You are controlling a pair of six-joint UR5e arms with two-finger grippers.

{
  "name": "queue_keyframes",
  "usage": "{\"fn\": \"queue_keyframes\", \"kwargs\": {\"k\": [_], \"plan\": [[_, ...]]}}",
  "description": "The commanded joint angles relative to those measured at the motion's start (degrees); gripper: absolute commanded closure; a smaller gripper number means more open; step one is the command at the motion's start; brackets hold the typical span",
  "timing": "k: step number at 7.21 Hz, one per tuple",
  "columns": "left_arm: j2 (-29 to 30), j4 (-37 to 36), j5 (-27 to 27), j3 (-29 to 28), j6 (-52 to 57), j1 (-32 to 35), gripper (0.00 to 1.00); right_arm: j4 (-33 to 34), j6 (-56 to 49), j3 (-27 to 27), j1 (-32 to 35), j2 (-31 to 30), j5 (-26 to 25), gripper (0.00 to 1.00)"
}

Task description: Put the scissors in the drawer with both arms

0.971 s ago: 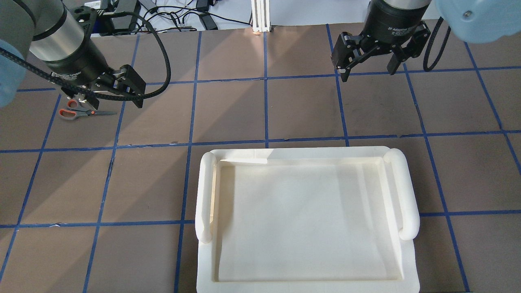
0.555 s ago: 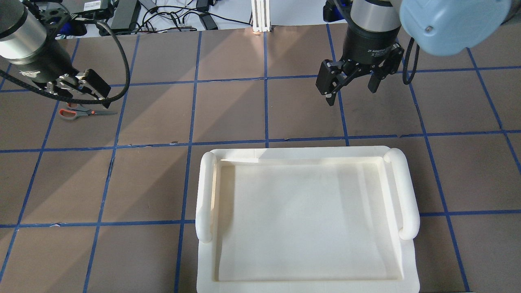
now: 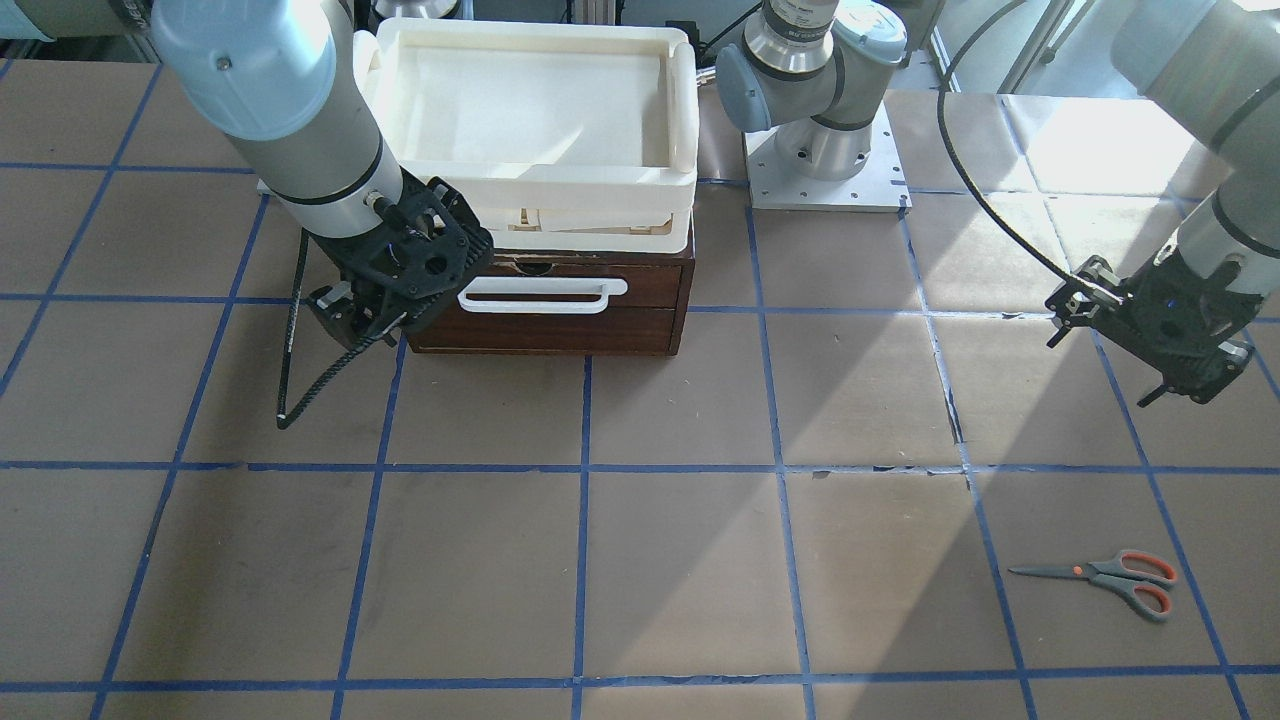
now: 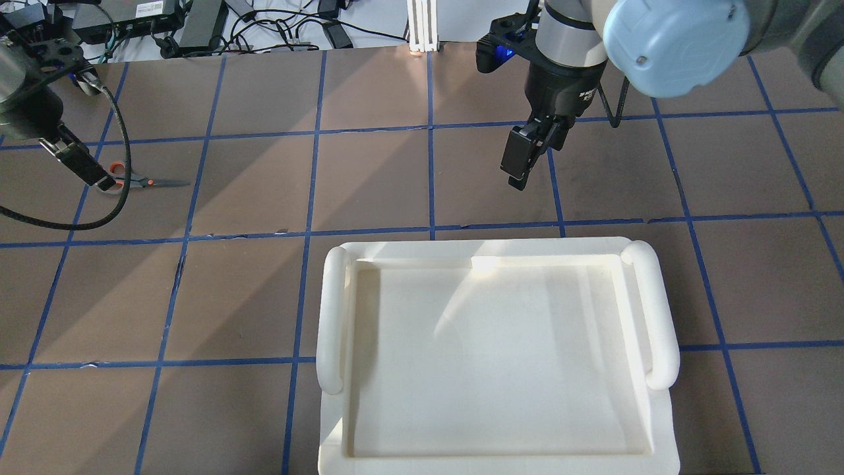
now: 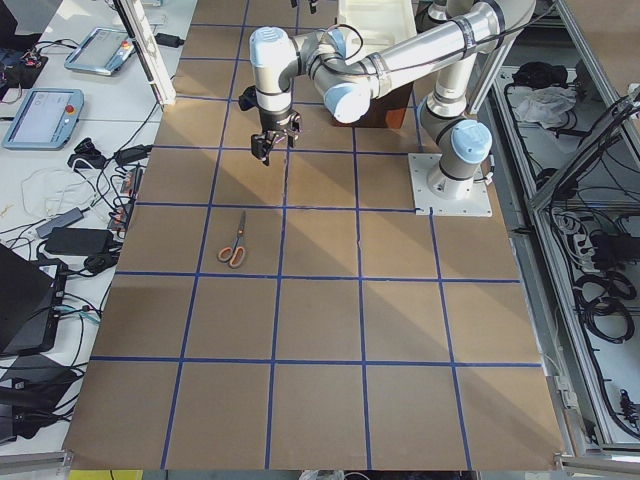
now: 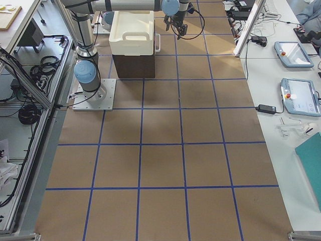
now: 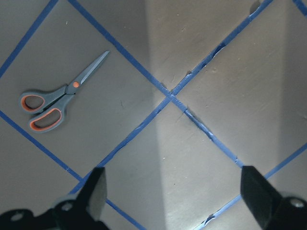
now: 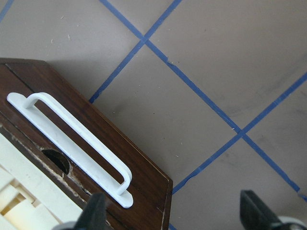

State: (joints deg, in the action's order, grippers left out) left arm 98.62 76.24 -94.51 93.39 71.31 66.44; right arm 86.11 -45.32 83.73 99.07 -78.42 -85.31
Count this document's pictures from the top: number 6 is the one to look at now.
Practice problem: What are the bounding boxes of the white drawer handle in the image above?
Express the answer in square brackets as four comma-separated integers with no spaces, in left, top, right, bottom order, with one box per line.
[155,33,161,53]

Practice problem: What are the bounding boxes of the brown wooden drawer cabinet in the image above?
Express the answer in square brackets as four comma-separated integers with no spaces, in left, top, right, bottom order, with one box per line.
[112,54,155,79]

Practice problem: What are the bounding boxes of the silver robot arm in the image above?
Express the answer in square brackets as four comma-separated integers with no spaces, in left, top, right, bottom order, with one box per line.
[61,1,195,64]

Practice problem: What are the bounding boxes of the white plastic tray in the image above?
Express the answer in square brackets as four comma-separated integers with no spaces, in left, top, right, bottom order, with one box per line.
[109,11,154,56]

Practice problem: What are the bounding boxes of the black power adapter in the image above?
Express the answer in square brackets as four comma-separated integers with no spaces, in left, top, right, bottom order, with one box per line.
[255,104,277,114]

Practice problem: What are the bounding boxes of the near blue teach pendant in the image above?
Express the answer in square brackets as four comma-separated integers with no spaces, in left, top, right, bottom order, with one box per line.
[280,78,320,117]

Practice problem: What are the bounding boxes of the blue teach pendant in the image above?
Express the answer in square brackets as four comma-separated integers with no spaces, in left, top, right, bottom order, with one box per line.
[280,78,320,117]
[274,41,314,68]

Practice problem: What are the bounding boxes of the far blue teach pendant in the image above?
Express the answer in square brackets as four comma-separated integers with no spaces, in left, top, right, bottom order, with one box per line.
[274,41,314,68]

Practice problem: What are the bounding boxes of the teal box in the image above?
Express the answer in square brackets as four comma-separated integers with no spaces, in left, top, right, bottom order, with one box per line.
[295,133,320,193]

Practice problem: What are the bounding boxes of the white crumpled cloth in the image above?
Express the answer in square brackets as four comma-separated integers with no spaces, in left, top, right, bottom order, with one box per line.
[0,139,19,186]

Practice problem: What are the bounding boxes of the wooden board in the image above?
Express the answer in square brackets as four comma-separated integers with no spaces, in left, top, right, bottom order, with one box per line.
[1,5,22,30]

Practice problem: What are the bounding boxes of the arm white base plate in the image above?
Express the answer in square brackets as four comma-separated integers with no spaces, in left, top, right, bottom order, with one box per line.
[72,79,116,111]

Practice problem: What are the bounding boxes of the coiled black cables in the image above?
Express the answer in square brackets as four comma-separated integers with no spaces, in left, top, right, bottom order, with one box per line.
[18,102,41,125]

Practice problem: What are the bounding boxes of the white aluminium frame post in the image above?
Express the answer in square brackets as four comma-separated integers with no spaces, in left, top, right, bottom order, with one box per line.
[233,0,266,57]

